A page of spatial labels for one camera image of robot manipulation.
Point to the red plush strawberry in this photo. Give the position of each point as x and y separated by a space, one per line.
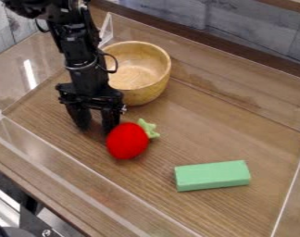
128 138

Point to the clear acrylic triangular stand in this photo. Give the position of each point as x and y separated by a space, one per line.
106 33

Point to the wooden bowl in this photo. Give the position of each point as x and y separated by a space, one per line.
143 71

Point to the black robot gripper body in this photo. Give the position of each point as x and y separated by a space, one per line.
87 91

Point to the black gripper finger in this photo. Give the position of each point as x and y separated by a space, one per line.
80 116
110 119

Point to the clear acrylic tray wall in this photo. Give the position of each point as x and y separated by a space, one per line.
85 199

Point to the black metal bracket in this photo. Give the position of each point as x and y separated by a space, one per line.
37 221

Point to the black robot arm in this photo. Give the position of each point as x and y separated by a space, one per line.
75 35

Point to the green foam block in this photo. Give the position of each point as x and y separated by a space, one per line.
211 175

